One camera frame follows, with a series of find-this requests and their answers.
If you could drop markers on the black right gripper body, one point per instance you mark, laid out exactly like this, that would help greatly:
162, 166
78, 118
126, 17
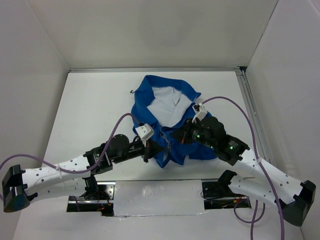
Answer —
194, 133

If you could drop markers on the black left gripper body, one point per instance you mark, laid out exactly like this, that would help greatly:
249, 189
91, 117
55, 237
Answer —
135, 149

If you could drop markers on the blue jacket with white lining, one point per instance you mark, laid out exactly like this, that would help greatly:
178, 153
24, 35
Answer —
165, 104

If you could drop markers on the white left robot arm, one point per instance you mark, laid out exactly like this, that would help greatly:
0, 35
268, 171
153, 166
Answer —
75, 177

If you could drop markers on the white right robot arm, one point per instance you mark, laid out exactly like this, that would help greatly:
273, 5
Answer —
251, 175

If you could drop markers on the white taped cover panel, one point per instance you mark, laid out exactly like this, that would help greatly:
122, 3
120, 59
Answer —
158, 198

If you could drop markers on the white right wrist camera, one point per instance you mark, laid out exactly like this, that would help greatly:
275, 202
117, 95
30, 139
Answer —
200, 112

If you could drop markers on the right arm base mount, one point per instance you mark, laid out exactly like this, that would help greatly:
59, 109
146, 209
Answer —
218, 196

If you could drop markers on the aluminium right side rail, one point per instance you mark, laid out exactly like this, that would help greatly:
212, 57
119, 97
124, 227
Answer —
261, 140

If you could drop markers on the aluminium table edge rail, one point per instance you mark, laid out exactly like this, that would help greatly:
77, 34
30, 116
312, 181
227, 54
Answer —
160, 69

